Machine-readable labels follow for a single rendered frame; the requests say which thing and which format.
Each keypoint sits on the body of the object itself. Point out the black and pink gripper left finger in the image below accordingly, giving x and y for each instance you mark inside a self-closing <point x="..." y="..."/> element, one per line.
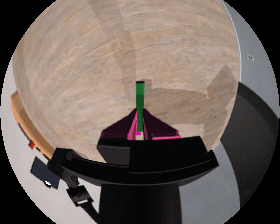
<point x="125" y="128"/>

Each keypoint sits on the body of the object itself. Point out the green rod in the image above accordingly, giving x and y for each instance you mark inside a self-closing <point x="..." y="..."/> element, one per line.
<point x="140" y="104"/>

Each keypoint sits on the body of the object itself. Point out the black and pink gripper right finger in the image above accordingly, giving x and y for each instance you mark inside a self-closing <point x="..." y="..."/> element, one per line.
<point x="155" y="129"/>

